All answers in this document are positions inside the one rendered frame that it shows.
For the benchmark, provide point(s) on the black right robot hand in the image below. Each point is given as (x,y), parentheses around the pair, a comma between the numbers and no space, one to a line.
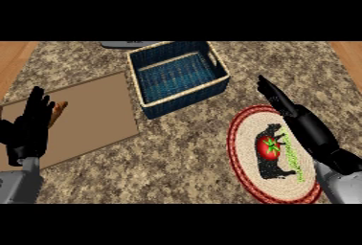
(307,127)

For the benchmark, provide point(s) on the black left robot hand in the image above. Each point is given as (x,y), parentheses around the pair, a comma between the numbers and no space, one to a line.
(29,127)

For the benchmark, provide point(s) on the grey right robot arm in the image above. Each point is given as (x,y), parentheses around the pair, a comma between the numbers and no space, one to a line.
(341,186)

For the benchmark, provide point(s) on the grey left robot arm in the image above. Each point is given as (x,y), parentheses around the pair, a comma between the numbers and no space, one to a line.
(19,182)

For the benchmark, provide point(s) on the red tomato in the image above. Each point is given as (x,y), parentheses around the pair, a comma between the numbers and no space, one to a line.
(270,148)

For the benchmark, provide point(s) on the round woven red-rimmed placemat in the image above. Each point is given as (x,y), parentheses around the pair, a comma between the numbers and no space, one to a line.
(270,159)

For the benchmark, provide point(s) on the blue wicker basket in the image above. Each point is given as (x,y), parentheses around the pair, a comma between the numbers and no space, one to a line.
(181,75)

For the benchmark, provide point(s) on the orange-brown baguette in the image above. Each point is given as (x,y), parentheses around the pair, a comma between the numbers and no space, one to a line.
(57,112)

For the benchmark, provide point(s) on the brown cutting board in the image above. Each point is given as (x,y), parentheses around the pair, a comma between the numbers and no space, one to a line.
(81,121)

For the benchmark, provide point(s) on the grey appliance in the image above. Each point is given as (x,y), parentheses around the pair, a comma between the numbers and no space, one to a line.
(130,44)

